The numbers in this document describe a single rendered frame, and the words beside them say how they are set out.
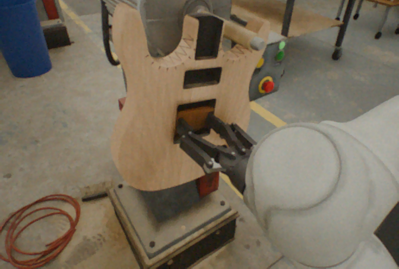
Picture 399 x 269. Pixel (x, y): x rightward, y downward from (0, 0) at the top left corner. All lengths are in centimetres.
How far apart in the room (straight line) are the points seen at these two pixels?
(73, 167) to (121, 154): 163
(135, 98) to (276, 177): 35
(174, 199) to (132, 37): 99
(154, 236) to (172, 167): 73
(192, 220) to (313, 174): 119
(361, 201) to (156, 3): 56
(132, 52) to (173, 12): 24
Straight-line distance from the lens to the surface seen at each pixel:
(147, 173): 64
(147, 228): 140
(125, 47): 48
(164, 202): 134
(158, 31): 70
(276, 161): 24
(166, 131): 59
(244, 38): 57
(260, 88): 98
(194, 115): 61
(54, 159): 231
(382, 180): 29
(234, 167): 49
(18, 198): 216
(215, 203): 145
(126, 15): 47
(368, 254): 41
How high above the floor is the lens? 146
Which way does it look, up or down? 37 degrees down
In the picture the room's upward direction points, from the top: straight up
